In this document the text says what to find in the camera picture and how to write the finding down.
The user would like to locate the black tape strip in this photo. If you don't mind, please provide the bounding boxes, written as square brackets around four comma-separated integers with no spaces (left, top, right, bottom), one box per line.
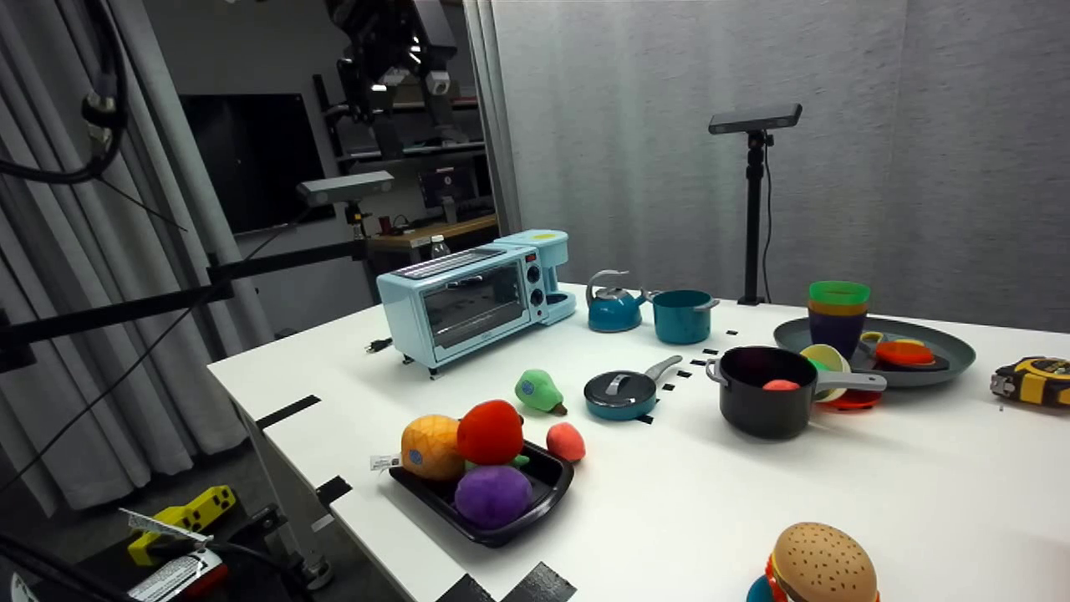
[436,572,498,602]
[251,391,323,433]
[498,560,583,602]
[313,476,355,513]

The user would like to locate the green plastic cup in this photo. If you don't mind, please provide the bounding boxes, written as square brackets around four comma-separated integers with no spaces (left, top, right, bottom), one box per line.
[806,278,873,311]

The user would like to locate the yellow-green toy cup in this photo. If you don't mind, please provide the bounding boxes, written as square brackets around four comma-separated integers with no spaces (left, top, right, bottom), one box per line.
[800,340,855,404]

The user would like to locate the dark grey plate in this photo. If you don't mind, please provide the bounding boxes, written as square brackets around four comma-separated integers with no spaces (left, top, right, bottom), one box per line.
[774,315,980,391]

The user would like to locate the orange toy food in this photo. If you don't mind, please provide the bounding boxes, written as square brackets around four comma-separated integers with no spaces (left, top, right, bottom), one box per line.
[873,338,942,370]

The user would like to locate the red plastic disc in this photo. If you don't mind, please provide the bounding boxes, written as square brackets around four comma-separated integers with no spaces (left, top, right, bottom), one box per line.
[818,387,885,415]

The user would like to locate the orange plush fruit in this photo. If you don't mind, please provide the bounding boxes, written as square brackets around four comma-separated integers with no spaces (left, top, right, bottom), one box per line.
[397,411,469,486]

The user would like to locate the teal toy kettle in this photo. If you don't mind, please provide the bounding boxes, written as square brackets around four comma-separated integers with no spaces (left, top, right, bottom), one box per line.
[584,269,651,336]

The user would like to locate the purple plush fruit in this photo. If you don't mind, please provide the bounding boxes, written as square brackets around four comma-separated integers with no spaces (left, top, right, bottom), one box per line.
[451,463,537,531]

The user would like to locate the yellow black hand tool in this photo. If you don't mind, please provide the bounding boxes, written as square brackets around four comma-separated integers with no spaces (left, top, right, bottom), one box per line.
[125,483,242,570]

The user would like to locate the small red plush fruit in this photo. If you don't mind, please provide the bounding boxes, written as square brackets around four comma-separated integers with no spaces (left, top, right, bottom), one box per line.
[546,418,589,469]

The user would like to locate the black metal frame bar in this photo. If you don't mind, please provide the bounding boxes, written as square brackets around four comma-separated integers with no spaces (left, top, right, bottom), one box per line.
[0,234,372,374]

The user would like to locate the dark metal shelf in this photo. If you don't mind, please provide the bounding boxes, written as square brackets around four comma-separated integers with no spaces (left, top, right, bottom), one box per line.
[312,72,498,228]

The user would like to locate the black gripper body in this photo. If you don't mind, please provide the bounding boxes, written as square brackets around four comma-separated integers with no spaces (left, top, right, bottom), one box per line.
[330,0,463,80]

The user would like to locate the grey stereo camera bar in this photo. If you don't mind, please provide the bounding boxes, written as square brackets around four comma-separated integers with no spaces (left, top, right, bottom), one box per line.
[297,169,397,208]

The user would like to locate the black camera stand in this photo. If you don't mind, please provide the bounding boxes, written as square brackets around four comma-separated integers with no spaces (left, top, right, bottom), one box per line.
[735,129,775,307]

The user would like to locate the yellow black tape measure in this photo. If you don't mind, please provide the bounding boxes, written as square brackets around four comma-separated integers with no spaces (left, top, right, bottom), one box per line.
[989,356,1070,411]

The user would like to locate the black stereo camera bar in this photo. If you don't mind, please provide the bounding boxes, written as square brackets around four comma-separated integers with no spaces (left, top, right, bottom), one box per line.
[707,100,806,137]

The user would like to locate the teal toy frying pan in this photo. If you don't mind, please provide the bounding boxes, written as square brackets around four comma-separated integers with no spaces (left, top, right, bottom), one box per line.
[583,353,687,426]

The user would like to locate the grey pleated curtain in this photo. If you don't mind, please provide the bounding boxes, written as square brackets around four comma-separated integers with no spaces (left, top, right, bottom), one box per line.
[0,0,278,522]

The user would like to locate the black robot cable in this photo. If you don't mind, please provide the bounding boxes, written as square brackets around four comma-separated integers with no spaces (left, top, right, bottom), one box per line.
[0,0,126,187]

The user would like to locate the green plush fruit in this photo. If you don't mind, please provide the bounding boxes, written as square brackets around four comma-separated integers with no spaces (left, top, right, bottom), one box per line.
[512,366,569,423]

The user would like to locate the black plastic tray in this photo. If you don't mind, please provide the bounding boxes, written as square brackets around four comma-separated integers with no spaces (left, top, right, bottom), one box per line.
[384,437,579,551]

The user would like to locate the teal toy saucepan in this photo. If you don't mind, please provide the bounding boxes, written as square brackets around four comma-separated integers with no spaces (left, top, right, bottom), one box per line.
[649,287,722,347]

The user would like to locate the toy hamburger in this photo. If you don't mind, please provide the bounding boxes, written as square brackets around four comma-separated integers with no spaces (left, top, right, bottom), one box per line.
[760,519,882,602]

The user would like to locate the black pot grey handle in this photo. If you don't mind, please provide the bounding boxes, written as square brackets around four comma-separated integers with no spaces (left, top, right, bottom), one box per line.
[702,345,892,441]

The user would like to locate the grey backdrop curtain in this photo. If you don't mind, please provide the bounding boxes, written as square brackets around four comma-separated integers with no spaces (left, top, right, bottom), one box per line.
[464,0,1070,336]

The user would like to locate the silver red tool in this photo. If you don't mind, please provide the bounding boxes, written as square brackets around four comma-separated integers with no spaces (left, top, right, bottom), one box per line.
[126,544,231,602]

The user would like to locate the red plush apple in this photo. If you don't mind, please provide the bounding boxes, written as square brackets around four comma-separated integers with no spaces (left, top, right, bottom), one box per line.
[454,398,530,469]

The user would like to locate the purple plastic cup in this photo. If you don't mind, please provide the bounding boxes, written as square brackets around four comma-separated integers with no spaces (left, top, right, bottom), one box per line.
[808,311,871,360]

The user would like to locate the light blue toy oven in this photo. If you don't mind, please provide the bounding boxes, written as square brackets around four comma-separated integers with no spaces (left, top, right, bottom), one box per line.
[376,228,579,378]

